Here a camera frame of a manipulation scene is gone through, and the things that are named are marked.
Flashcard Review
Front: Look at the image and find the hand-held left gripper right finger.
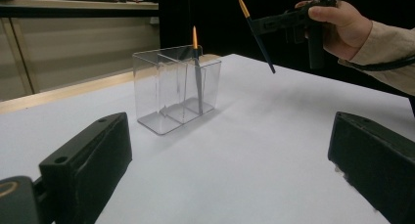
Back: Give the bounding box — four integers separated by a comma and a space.
327, 111, 415, 224

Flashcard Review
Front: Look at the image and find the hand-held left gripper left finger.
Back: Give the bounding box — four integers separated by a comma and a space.
38, 112, 133, 224

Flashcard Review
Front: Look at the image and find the black pen with orange end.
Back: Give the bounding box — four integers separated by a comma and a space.
191, 25, 205, 115
235, 0, 277, 74

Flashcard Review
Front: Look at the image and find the clear acrylic organizer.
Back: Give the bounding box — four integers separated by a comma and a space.
131, 44, 222, 136

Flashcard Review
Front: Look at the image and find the black curtain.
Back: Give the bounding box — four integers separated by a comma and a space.
158, 0, 415, 98

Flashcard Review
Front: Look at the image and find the beige cabinet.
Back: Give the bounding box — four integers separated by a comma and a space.
0, 0, 161, 103

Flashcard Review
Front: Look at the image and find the white table sheet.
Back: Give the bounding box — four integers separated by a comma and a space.
0, 53, 415, 224

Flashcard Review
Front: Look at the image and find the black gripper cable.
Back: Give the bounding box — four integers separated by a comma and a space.
354, 54, 415, 72

